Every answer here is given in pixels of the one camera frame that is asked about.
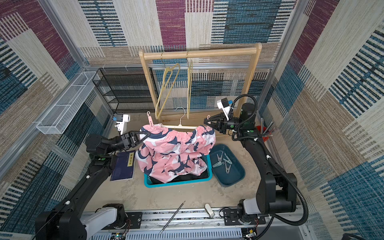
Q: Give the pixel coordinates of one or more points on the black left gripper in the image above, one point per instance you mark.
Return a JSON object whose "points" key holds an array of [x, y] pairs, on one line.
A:
{"points": [[130, 140]]}

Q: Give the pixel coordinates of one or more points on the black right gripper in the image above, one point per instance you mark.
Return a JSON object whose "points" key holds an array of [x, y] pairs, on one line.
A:
{"points": [[221, 124]]}

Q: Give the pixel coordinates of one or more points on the pink patterned shorts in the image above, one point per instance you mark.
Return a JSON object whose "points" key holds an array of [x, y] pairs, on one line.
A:
{"points": [[168, 153]]}

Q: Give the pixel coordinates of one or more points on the white clothespin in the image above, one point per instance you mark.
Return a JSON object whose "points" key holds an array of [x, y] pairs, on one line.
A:
{"points": [[220, 156], [227, 168]]}

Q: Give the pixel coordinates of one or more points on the mint clothespin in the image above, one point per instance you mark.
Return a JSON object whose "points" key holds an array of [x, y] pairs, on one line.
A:
{"points": [[218, 164], [227, 159]]}

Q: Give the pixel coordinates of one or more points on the black shorts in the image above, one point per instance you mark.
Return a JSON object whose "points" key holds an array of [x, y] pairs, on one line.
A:
{"points": [[183, 178]]}

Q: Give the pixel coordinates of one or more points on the yellow hanger of beige shorts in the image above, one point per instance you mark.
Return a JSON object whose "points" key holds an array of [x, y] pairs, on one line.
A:
{"points": [[170, 76]]}

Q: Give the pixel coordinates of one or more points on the yellow hanger of black shorts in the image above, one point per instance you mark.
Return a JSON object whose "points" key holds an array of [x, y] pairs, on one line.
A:
{"points": [[190, 79]]}

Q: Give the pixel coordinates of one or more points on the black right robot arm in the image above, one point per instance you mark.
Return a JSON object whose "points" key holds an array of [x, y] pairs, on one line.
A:
{"points": [[278, 195]]}

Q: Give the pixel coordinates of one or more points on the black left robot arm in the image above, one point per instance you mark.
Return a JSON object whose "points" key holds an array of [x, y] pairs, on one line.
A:
{"points": [[65, 220]]}

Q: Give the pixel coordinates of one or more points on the dark blue book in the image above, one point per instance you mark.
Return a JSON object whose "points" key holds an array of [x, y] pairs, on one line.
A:
{"points": [[124, 169]]}

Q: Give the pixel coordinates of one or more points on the red pen cup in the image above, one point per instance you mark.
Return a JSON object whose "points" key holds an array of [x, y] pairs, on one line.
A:
{"points": [[265, 134]]}

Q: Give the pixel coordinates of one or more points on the dark teal plastic tray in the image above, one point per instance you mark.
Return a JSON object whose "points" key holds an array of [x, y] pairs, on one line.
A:
{"points": [[237, 171]]}

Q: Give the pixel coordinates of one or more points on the wooden clothes rack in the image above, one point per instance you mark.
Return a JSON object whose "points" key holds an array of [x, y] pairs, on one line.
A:
{"points": [[192, 54]]}

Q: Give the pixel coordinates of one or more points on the small white block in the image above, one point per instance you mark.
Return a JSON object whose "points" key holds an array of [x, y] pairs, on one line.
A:
{"points": [[209, 211]]}

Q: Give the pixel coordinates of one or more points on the thin metal rod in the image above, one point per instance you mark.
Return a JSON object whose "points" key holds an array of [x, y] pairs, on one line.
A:
{"points": [[172, 217]]}

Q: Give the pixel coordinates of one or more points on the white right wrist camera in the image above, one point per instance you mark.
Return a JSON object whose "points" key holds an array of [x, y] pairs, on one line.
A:
{"points": [[226, 106]]}

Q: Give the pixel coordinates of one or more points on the black wire shelf rack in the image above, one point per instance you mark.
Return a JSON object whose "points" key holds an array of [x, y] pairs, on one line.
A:
{"points": [[124, 89]]}

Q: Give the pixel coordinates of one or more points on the white wire wall basket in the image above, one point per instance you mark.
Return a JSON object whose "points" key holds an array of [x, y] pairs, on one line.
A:
{"points": [[60, 115]]}

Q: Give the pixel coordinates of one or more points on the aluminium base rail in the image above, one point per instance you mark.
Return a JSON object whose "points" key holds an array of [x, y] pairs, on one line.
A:
{"points": [[195, 224]]}

